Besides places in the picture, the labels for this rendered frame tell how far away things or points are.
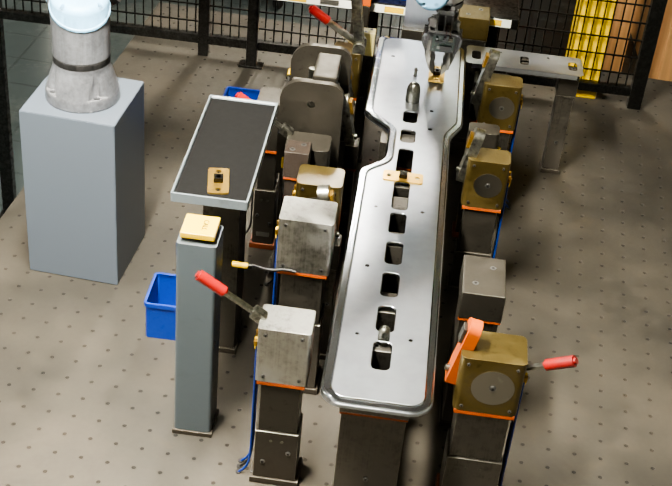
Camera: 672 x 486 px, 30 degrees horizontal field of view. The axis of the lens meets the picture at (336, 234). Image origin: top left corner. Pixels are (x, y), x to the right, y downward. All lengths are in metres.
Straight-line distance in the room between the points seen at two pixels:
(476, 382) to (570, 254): 0.96
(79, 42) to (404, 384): 0.95
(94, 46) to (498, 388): 1.05
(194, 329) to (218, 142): 0.37
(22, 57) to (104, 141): 2.67
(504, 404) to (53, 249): 1.10
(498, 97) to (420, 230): 0.59
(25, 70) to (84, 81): 2.55
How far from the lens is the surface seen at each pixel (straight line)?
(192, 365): 2.30
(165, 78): 3.57
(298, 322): 2.11
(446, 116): 2.87
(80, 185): 2.65
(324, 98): 2.56
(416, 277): 2.34
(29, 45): 5.31
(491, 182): 2.66
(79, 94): 2.58
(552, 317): 2.81
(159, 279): 2.66
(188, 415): 2.39
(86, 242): 2.73
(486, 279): 2.32
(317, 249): 2.29
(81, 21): 2.52
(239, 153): 2.35
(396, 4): 3.31
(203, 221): 2.16
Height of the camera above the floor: 2.39
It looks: 35 degrees down
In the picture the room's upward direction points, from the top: 6 degrees clockwise
